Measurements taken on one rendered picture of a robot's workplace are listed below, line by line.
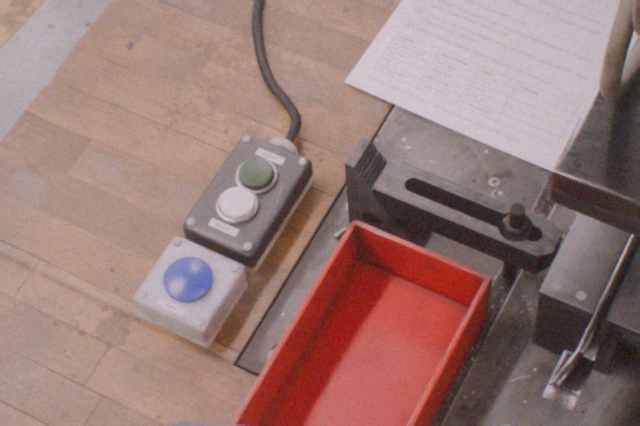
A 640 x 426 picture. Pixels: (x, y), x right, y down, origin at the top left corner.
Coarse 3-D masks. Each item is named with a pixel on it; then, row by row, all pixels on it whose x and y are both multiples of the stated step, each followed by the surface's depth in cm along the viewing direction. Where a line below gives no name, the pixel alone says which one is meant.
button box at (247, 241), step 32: (256, 0) 126; (256, 32) 123; (288, 160) 113; (256, 192) 111; (288, 192) 111; (192, 224) 110; (224, 224) 110; (256, 224) 110; (224, 256) 111; (256, 256) 109
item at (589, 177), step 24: (600, 96) 89; (624, 96) 89; (600, 120) 88; (624, 120) 88; (576, 144) 87; (600, 144) 87; (624, 144) 87; (576, 168) 86; (600, 168) 86; (624, 168) 86; (552, 192) 88; (576, 192) 86; (600, 192) 85; (624, 192) 85; (600, 216) 87; (624, 216) 86
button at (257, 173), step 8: (248, 160) 112; (256, 160) 112; (264, 160) 112; (240, 168) 112; (248, 168) 112; (256, 168) 112; (264, 168) 112; (272, 168) 112; (240, 176) 112; (248, 176) 111; (256, 176) 111; (264, 176) 111; (272, 176) 111; (248, 184) 111; (256, 184) 111; (264, 184) 111
